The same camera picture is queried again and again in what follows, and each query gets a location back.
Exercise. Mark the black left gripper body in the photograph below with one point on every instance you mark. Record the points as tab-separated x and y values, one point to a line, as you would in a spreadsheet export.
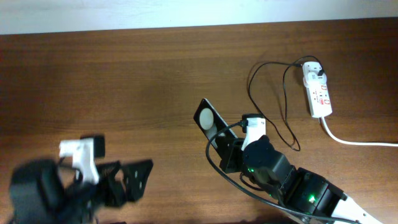
108	184

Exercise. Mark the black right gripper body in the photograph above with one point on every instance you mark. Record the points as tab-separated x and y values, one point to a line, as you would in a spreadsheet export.
235	163

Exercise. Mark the black Galaxy smartphone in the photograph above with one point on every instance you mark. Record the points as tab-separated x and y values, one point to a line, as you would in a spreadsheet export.
210	122

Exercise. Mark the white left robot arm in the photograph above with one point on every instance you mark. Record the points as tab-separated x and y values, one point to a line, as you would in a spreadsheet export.
38	195

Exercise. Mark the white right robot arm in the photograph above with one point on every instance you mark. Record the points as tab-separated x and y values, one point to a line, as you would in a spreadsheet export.
305	196

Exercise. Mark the white charger adapter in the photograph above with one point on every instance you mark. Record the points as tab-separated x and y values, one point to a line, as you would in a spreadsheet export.
313	74

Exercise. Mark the white power strip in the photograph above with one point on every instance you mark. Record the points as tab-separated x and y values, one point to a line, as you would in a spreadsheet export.
319	101

